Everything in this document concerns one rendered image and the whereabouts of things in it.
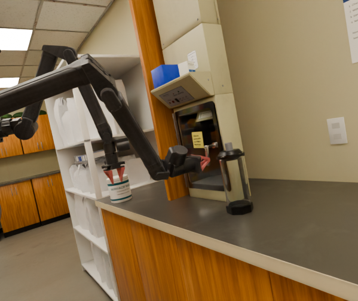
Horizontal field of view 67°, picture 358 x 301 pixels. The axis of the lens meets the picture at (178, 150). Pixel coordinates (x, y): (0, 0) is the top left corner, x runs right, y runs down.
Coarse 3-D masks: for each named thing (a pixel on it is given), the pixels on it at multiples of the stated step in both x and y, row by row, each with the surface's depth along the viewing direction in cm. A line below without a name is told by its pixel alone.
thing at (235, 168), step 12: (216, 156) 103; (240, 156) 99; (228, 168) 100; (240, 168) 100; (228, 180) 100; (240, 180) 100; (228, 192) 101; (240, 192) 100; (228, 204) 103; (240, 204) 100
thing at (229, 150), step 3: (225, 144) 102; (228, 144) 102; (231, 144) 102; (225, 147) 103; (228, 147) 102; (231, 147) 102; (225, 150) 104; (228, 150) 102; (231, 150) 100; (234, 150) 100; (237, 150) 100; (240, 150) 101; (219, 153) 103; (222, 153) 101; (225, 153) 100; (228, 153) 99; (231, 153) 99; (234, 153) 99; (237, 153) 99
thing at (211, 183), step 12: (192, 108) 125; (204, 108) 118; (180, 120) 134; (192, 120) 127; (204, 120) 120; (216, 120) 114; (180, 132) 136; (204, 132) 121; (216, 132) 115; (192, 144) 130; (204, 144) 123; (216, 144) 117; (204, 168) 126; (216, 168) 120; (192, 180) 136; (204, 180) 128; (216, 180) 121
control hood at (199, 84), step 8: (192, 72) 107; (200, 72) 109; (208, 72) 112; (176, 80) 114; (184, 80) 111; (192, 80) 108; (200, 80) 109; (208, 80) 111; (160, 88) 125; (168, 88) 122; (184, 88) 116; (192, 88) 113; (200, 88) 111; (208, 88) 111; (192, 96) 118; (200, 96) 116; (208, 96) 114; (184, 104) 128
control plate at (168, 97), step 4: (176, 88) 119; (180, 88) 117; (168, 92) 124; (172, 92) 123; (176, 92) 121; (180, 92) 120; (184, 92) 118; (160, 96) 131; (164, 96) 129; (168, 96) 127; (172, 96) 126; (176, 96) 124; (180, 96) 123; (184, 96) 121; (188, 96) 120; (164, 100) 132; (168, 100) 131; (172, 100) 129; (180, 100) 126; (184, 100) 124; (188, 100) 123; (168, 104) 134; (172, 104) 132; (176, 104) 130
